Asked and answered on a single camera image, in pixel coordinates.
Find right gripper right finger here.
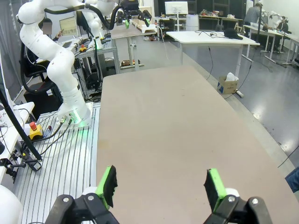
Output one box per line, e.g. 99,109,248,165
203,168,274,224

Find white tray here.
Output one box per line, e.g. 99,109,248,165
136,22,157,34

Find black office chair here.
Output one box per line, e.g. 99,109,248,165
22,45,63,94

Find person in dark shirt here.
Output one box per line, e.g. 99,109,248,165
42,18,65,42

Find monitor with lit screen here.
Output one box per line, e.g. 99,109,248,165
58,15,78,37

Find aluminium frame workbench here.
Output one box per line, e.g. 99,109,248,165
74,38,121,94

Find white air purifier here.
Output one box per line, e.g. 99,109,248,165
186,14,200,32

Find crumpled white paper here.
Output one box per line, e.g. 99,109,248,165
225,72,239,82

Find long white background table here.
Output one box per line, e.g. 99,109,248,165
242,23,299,65

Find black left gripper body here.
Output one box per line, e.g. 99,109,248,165
118,0,142,17

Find white operator desk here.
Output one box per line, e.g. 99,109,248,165
0,102,36,185

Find person in black clothes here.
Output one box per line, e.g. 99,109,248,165
275,15,291,53

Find white backed monitor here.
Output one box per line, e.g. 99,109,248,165
164,1,189,26

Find slotted aluminium platform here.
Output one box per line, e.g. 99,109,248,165
14,102,101,224

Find person in grey shirt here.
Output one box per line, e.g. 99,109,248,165
244,2,268,30

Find black camera stand pole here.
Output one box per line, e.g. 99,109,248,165
0,88,43,162

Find white desk with grey legs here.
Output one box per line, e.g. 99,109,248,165
165,30,261,77

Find black cap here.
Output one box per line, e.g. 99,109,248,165
223,28,244,40

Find wooden top table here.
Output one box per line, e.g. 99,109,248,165
111,23,162,72

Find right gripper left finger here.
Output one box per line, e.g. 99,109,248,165
45,165,120,224

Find cardboard box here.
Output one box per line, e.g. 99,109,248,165
217,76,239,95

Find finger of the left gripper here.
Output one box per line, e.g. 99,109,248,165
116,11,130,30
137,9,153,27

